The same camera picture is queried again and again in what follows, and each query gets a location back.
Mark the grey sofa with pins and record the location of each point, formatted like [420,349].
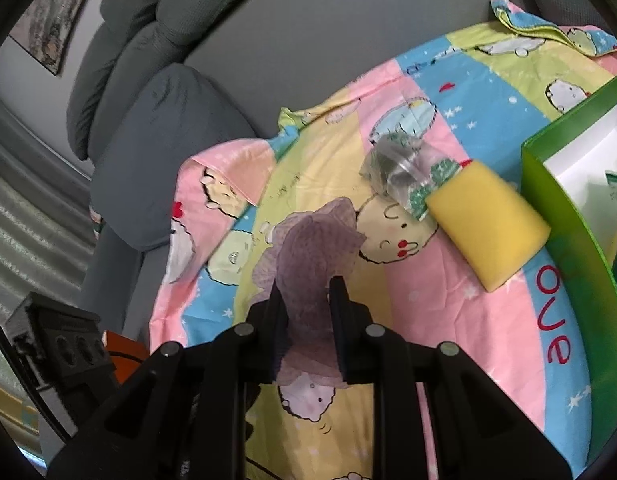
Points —
[165,79]

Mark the lower framed ink painting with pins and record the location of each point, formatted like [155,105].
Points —
[45,29]

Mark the purple mesh bath pouf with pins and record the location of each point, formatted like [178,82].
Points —
[306,250]

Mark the green box with white interior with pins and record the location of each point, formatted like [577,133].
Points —
[556,165]

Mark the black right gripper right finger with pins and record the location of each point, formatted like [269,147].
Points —
[367,352]

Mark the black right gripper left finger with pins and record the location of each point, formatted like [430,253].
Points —
[253,350]

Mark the clear bag with green print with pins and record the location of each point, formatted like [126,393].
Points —
[600,212]

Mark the colourful cartoon bed sheet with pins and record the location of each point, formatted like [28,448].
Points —
[475,94]

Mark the yellow sponge block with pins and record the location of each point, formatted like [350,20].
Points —
[494,228]

